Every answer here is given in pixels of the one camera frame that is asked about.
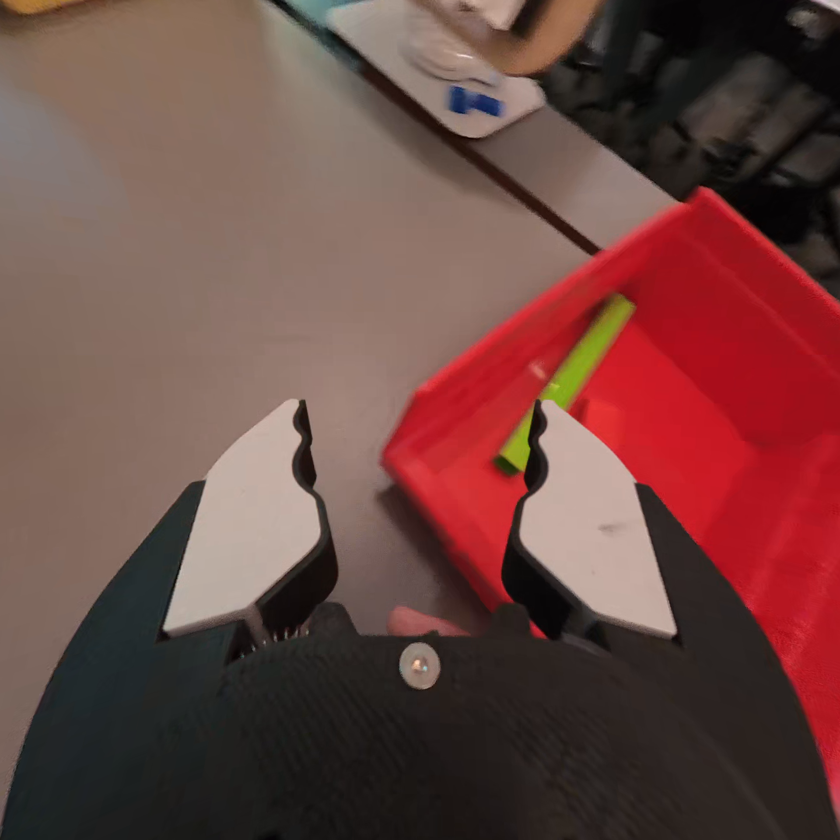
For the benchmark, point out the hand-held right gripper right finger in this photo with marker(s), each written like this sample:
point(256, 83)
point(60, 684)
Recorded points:
point(597, 525)

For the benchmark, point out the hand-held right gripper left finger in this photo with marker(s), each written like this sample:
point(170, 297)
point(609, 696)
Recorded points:
point(249, 525)

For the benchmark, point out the red rectangular block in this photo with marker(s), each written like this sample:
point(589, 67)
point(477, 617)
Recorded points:
point(598, 415)

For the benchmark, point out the long green plastic bar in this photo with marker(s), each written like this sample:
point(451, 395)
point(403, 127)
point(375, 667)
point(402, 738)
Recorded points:
point(584, 361)

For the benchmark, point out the red plastic bin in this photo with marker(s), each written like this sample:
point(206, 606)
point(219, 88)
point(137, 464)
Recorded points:
point(722, 394)

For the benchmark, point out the person's right hand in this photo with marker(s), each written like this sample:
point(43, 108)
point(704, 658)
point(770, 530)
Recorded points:
point(420, 622)

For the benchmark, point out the white base board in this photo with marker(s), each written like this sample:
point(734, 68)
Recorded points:
point(512, 111)

